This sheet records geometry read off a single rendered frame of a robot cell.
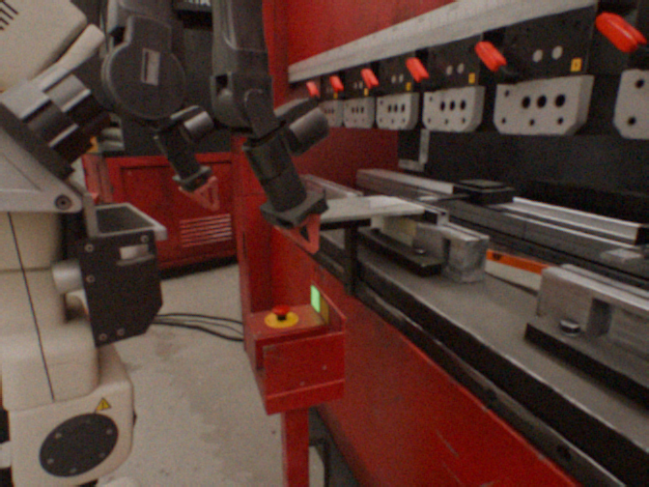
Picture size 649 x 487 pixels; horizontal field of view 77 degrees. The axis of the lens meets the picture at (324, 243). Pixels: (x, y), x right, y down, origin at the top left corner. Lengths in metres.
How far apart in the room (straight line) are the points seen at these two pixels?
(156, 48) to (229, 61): 0.09
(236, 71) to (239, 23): 0.06
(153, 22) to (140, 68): 0.05
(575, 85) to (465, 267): 0.38
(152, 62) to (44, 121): 0.12
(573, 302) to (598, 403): 0.17
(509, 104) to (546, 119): 0.08
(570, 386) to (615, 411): 0.05
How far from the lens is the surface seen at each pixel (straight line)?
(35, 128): 0.48
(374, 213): 0.90
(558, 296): 0.73
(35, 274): 0.70
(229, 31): 0.55
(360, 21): 1.22
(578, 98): 0.67
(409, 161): 1.04
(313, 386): 0.83
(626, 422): 0.60
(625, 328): 0.68
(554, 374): 0.64
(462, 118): 0.83
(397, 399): 0.96
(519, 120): 0.73
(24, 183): 0.50
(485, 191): 1.11
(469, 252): 0.86
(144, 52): 0.49
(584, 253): 1.01
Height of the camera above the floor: 1.20
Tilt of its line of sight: 17 degrees down
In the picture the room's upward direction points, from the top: straight up
